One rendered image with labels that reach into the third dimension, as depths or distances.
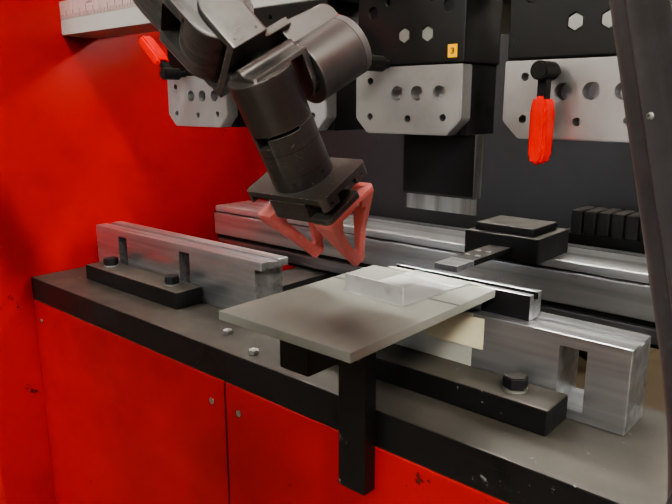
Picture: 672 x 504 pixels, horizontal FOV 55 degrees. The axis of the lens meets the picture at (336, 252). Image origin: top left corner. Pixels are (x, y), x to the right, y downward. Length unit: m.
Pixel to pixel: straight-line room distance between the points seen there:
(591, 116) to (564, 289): 0.39
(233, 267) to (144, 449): 0.35
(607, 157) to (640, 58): 1.00
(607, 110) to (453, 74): 0.17
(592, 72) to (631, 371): 0.30
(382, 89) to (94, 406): 0.81
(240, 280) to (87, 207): 0.50
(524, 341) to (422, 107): 0.29
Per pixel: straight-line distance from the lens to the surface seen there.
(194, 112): 1.07
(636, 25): 0.26
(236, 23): 0.55
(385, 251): 1.17
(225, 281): 1.08
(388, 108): 0.79
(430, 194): 0.81
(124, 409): 1.21
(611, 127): 0.67
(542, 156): 0.66
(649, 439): 0.76
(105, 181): 1.47
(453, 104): 0.74
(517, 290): 0.79
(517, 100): 0.71
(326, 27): 0.59
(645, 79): 0.25
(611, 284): 0.99
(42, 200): 1.41
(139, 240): 1.27
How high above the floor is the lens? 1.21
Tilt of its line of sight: 13 degrees down
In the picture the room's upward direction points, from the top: straight up
